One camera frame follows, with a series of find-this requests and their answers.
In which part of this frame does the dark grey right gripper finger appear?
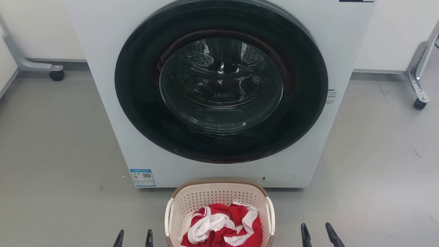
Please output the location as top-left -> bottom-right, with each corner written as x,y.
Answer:
325,222 -> 345,247
300,223 -> 313,247

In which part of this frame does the grey bracketed metal stand leg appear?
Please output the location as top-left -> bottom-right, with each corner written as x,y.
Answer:
405,21 -> 439,103

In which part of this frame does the blue energy label sticker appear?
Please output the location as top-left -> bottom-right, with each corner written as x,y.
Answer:
130,168 -> 156,187

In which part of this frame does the grey curved metal stand leg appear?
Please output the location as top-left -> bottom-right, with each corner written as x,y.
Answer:
0,15 -> 64,72

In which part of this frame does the white front-load washing machine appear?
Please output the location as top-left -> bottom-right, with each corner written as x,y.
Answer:
66,0 -> 376,188

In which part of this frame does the cream perforated laundry basket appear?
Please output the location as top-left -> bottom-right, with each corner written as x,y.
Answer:
165,181 -> 275,247

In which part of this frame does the round black glass washer door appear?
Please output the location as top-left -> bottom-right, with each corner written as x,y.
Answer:
115,0 -> 329,164

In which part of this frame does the round filter cover flap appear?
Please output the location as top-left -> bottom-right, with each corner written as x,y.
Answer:
261,170 -> 296,186

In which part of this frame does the red and white garment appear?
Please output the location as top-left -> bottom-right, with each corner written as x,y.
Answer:
179,201 -> 263,247

